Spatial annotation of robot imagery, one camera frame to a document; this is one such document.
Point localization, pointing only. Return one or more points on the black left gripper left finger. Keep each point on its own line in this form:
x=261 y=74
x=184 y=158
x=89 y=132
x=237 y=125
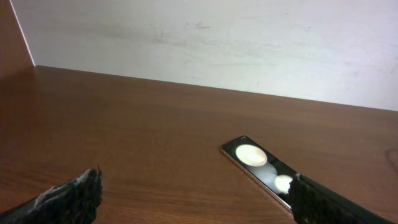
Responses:
x=75 y=201

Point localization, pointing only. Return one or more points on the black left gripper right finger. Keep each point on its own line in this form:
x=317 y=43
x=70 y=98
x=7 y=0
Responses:
x=313 y=203

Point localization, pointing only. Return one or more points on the black smartphone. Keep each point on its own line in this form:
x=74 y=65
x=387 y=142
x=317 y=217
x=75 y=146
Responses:
x=273 y=175

